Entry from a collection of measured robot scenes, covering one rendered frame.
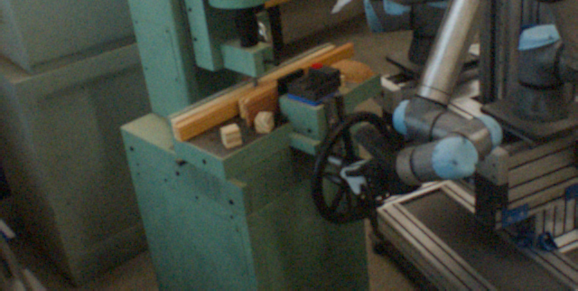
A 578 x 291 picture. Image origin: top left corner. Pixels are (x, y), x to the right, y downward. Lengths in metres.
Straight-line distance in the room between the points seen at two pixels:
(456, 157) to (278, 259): 0.74
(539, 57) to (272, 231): 0.82
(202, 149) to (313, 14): 3.45
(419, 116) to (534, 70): 0.48
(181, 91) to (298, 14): 3.06
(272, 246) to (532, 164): 0.72
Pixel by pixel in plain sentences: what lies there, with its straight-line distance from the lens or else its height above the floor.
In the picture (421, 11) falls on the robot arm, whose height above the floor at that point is 1.00.
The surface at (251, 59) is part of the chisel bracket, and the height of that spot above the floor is 1.05.
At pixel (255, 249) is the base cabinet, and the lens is 1.72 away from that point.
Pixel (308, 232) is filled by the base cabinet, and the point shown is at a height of 0.55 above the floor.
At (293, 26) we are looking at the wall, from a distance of 4.86.
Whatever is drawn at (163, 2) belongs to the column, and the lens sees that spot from 1.80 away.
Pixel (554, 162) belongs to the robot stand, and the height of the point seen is 0.69.
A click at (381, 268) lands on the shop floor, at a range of 2.57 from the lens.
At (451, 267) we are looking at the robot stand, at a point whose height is 0.23.
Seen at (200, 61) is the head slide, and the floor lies 1.02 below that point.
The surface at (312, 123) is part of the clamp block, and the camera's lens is 1.60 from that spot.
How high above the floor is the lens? 1.65
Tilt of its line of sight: 24 degrees down
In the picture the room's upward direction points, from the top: 6 degrees counter-clockwise
